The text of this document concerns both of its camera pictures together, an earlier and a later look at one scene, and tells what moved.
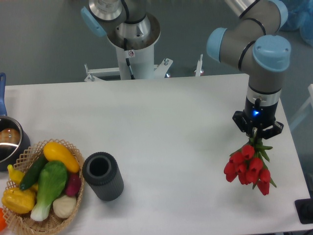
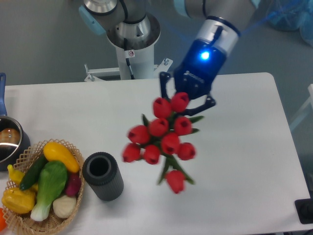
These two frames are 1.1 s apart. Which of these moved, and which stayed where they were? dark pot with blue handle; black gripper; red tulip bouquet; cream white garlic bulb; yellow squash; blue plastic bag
Moved: black gripper; red tulip bouquet
Stayed: cream white garlic bulb; yellow squash; dark pot with blue handle; blue plastic bag
